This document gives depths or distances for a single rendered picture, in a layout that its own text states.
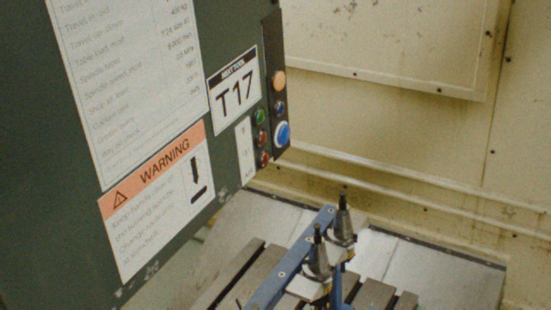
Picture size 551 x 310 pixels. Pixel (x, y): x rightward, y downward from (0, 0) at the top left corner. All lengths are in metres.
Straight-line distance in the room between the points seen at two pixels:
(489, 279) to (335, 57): 0.74
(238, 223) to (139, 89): 1.42
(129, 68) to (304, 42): 1.09
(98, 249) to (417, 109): 1.11
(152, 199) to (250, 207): 1.37
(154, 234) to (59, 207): 0.13
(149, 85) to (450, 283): 1.31
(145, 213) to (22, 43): 0.22
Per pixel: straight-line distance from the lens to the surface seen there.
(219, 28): 0.63
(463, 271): 1.74
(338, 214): 1.20
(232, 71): 0.66
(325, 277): 1.15
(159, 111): 0.57
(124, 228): 0.58
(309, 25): 1.56
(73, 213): 0.53
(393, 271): 1.75
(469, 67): 1.44
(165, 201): 0.61
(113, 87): 0.52
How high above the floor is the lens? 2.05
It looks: 34 degrees down
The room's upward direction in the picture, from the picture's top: 5 degrees counter-clockwise
